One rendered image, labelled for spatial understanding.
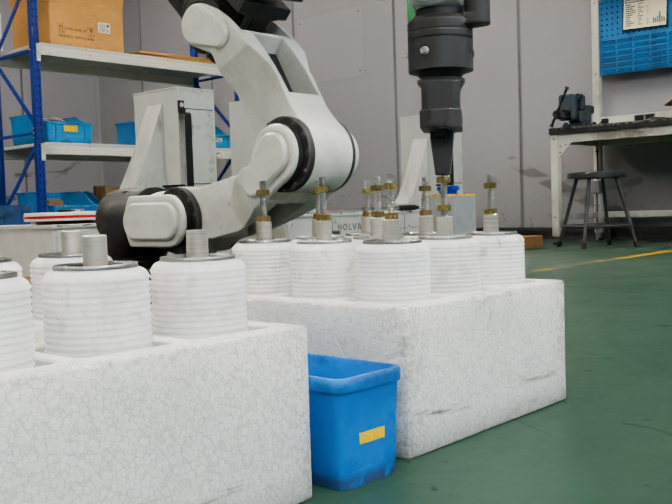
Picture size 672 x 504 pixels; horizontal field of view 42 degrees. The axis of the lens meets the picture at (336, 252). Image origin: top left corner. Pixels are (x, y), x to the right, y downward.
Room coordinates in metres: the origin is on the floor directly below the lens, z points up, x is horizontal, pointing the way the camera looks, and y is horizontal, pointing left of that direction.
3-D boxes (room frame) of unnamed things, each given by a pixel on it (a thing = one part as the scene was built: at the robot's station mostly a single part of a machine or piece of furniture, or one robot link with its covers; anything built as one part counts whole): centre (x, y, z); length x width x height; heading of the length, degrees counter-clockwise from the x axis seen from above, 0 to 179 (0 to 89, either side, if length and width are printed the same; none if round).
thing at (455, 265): (1.21, -0.15, 0.16); 0.10 x 0.10 x 0.18
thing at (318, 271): (1.20, 0.02, 0.16); 0.10 x 0.10 x 0.18
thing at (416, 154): (4.63, -0.08, 0.45); 1.51 x 0.57 x 0.74; 138
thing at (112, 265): (0.80, 0.22, 0.25); 0.08 x 0.08 x 0.01
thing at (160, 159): (3.53, 0.91, 0.45); 0.82 x 0.57 x 0.74; 138
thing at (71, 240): (1.04, 0.31, 0.26); 0.02 x 0.02 x 0.03
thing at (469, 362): (1.29, -0.06, 0.09); 0.39 x 0.39 x 0.18; 48
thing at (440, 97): (1.21, -0.15, 0.46); 0.13 x 0.10 x 0.12; 171
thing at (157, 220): (1.95, 0.33, 0.28); 0.21 x 0.20 x 0.13; 48
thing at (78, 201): (6.24, 1.96, 0.36); 0.50 x 0.38 x 0.21; 49
